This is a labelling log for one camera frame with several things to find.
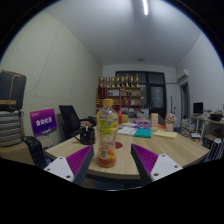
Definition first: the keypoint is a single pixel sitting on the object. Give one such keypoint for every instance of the yellow gift box, red ribbon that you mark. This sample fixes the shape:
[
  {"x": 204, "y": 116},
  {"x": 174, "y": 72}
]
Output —
[{"x": 124, "y": 118}]

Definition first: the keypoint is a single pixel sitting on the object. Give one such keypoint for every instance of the black dotted mug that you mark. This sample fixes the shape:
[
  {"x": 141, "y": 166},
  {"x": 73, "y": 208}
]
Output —
[{"x": 87, "y": 136}]

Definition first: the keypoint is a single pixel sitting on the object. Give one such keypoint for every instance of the white book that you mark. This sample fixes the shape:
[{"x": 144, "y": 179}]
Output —
[{"x": 127, "y": 130}]

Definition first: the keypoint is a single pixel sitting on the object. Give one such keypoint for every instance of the small orange standing box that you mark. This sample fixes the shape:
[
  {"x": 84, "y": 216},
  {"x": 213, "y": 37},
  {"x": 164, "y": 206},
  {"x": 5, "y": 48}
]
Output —
[{"x": 154, "y": 119}]

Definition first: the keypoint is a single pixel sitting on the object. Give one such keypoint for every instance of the purple sign board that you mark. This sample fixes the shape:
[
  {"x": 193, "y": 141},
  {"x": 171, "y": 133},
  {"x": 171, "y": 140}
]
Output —
[{"x": 43, "y": 121}]

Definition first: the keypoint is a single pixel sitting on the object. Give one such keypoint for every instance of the wooden shelf unit with trophies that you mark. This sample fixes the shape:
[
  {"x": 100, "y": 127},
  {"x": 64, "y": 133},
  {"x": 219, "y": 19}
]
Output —
[{"x": 128, "y": 96}]

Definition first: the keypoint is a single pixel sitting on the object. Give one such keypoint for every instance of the ceiling strip light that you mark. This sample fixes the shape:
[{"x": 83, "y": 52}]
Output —
[{"x": 145, "y": 7}]

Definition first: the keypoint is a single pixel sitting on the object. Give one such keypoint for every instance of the black framed glass door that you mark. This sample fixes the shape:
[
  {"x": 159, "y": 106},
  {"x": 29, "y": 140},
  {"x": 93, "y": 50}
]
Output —
[{"x": 156, "y": 96}]

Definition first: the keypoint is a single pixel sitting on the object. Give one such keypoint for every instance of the cluttered side desk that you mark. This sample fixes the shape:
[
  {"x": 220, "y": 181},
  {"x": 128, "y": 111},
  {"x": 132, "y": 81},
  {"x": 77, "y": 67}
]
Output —
[{"x": 208, "y": 120}]

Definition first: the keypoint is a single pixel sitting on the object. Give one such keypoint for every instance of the pale yellow book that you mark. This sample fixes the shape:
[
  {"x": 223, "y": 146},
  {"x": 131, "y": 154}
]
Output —
[{"x": 165, "y": 134}]

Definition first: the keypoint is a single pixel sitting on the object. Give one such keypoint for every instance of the black office chair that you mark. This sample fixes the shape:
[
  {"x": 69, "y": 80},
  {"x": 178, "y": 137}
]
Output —
[{"x": 68, "y": 120}]

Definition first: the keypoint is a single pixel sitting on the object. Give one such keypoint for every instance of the clear bottle with yellow label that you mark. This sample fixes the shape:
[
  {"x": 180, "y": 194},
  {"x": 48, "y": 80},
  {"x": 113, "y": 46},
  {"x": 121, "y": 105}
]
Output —
[{"x": 107, "y": 133}]

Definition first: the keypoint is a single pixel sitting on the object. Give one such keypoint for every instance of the black computer monitor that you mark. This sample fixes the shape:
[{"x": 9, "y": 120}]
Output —
[{"x": 198, "y": 108}]

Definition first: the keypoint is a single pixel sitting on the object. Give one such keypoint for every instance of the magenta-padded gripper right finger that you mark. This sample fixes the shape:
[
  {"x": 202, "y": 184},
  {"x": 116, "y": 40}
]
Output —
[{"x": 165, "y": 165}]

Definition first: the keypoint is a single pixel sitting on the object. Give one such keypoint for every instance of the pink flowers in white pot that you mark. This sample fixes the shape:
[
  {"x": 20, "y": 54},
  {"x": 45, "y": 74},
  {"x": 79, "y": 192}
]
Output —
[{"x": 170, "y": 119}]

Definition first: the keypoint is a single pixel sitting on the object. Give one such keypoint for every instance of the black chair armrest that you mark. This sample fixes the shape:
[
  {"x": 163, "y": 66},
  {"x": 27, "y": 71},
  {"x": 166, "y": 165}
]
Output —
[{"x": 35, "y": 151}]

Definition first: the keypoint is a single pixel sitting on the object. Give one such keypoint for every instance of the white stirrer with red ball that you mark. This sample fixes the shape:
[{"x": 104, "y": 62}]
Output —
[{"x": 87, "y": 125}]

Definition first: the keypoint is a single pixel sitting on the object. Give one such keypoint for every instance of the white wall air conditioner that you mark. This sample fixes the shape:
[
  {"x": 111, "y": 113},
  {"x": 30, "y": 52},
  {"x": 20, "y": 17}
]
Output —
[{"x": 182, "y": 74}]

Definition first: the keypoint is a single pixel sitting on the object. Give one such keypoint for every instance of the blue printed book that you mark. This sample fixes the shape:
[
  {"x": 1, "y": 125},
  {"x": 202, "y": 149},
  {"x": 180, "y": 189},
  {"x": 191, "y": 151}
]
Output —
[{"x": 142, "y": 126}]

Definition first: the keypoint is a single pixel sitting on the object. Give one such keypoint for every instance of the teal book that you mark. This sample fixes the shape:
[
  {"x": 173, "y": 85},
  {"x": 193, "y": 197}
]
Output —
[{"x": 143, "y": 133}]

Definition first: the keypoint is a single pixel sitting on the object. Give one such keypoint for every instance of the flat round red coaster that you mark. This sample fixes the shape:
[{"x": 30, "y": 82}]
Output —
[{"x": 119, "y": 145}]

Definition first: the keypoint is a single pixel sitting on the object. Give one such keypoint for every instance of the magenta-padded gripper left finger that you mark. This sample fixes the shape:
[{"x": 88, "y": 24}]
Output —
[{"x": 58, "y": 167}]

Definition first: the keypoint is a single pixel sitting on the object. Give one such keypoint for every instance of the orange book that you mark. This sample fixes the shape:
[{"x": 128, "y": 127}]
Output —
[{"x": 158, "y": 127}]

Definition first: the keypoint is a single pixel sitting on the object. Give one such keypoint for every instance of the pink box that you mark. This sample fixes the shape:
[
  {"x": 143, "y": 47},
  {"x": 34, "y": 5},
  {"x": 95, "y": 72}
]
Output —
[{"x": 141, "y": 122}]

